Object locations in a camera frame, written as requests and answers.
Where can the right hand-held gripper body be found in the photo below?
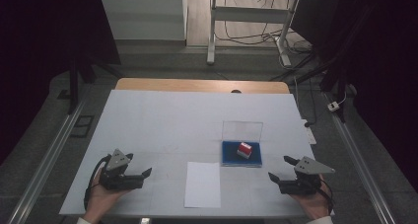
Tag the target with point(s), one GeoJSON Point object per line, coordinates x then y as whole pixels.
{"type": "Point", "coordinates": [304, 181]}

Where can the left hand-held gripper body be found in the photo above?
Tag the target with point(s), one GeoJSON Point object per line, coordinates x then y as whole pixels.
{"type": "Point", "coordinates": [120, 181]}

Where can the blue ink pad clear lid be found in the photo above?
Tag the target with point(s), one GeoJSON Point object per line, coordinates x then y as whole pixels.
{"type": "Point", "coordinates": [241, 155]}

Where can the red and white stamp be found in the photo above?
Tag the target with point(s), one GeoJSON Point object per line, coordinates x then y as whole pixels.
{"type": "Point", "coordinates": [244, 150]}

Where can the person's right hand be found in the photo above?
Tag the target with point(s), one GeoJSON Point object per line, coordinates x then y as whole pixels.
{"type": "Point", "coordinates": [312, 202]}

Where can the person's left hand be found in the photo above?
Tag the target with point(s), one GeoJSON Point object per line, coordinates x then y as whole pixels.
{"type": "Point", "coordinates": [100, 201]}

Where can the white table cover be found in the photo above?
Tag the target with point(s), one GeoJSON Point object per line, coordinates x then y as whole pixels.
{"type": "Point", "coordinates": [164, 125]}

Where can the white paper sheet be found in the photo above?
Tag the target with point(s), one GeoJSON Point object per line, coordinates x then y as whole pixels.
{"type": "Point", "coordinates": [202, 184]}

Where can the white plug adapter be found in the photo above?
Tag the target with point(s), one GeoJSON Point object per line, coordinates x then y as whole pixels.
{"type": "Point", "coordinates": [333, 106]}

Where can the black round table grommet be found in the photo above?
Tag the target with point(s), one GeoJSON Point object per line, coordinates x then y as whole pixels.
{"type": "Point", "coordinates": [236, 91]}

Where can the black tripod stand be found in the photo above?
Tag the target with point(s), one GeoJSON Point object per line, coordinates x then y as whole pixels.
{"type": "Point", "coordinates": [335, 62]}

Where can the dark curtain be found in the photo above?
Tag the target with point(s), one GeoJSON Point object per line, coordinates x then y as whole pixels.
{"type": "Point", "coordinates": [33, 53]}
{"type": "Point", "coordinates": [387, 69]}

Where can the white cabinet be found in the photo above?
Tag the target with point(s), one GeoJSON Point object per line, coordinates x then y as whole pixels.
{"type": "Point", "coordinates": [141, 16]}

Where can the black floor frame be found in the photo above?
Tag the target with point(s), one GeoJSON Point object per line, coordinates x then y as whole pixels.
{"type": "Point", "coordinates": [82, 126]}

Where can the metal floor rail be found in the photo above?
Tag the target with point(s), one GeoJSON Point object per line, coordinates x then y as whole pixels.
{"type": "Point", "coordinates": [46, 161]}
{"type": "Point", "coordinates": [360, 158]}

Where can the white desk frame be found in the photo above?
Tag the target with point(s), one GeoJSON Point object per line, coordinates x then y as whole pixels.
{"type": "Point", "coordinates": [249, 15]}

